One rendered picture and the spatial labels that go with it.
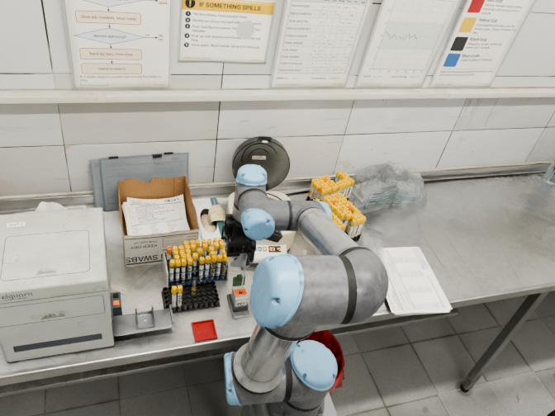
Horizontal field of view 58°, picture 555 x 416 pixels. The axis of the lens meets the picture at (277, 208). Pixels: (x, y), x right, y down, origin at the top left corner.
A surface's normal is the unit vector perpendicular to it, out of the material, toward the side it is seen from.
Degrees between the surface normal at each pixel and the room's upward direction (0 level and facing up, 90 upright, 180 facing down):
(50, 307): 90
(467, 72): 93
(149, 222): 1
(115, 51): 92
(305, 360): 10
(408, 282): 1
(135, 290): 0
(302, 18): 94
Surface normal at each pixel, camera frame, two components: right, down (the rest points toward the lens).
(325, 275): 0.23, -0.53
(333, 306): 0.24, 0.30
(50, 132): 0.29, 0.66
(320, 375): 0.32, -0.70
